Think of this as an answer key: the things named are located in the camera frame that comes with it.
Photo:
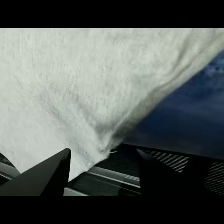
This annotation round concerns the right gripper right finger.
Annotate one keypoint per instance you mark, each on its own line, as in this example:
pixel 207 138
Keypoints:
pixel 160 180

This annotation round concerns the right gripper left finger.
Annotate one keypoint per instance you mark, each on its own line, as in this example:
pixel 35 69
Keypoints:
pixel 46 176

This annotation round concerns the white garment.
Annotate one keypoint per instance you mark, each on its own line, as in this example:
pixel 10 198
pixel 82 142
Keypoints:
pixel 83 86

